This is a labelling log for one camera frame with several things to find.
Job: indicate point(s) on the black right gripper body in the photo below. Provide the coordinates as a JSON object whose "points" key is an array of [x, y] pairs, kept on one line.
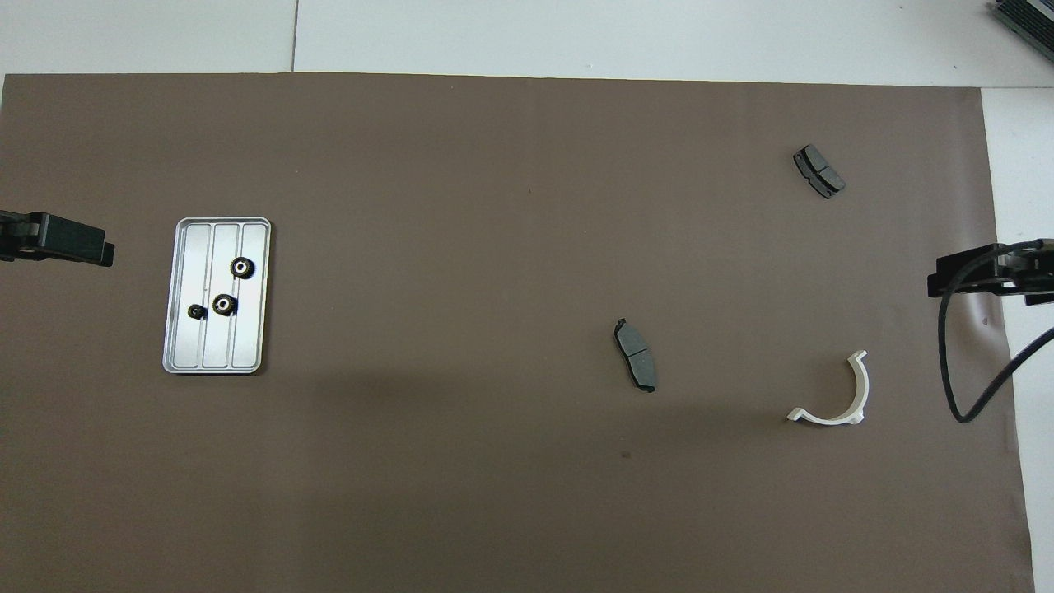
{"points": [[1033, 272]]}

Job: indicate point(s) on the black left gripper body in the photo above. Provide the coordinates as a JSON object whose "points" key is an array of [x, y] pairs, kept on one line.
{"points": [[15, 237]]}

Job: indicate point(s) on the silver metal tray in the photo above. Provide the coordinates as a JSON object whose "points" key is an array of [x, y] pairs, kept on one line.
{"points": [[247, 329]]}

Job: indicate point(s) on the dark grey brake pad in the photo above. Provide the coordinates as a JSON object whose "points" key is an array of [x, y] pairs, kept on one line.
{"points": [[819, 170], [636, 354]]}

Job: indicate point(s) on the grey ribbed device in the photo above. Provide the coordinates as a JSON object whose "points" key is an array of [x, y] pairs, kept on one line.
{"points": [[1025, 21]]}

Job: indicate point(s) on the brown paper table mat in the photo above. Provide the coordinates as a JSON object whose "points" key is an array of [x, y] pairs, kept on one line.
{"points": [[494, 247]]}

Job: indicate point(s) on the white curved plastic bracket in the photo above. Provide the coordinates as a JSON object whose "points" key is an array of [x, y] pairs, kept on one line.
{"points": [[860, 387]]}

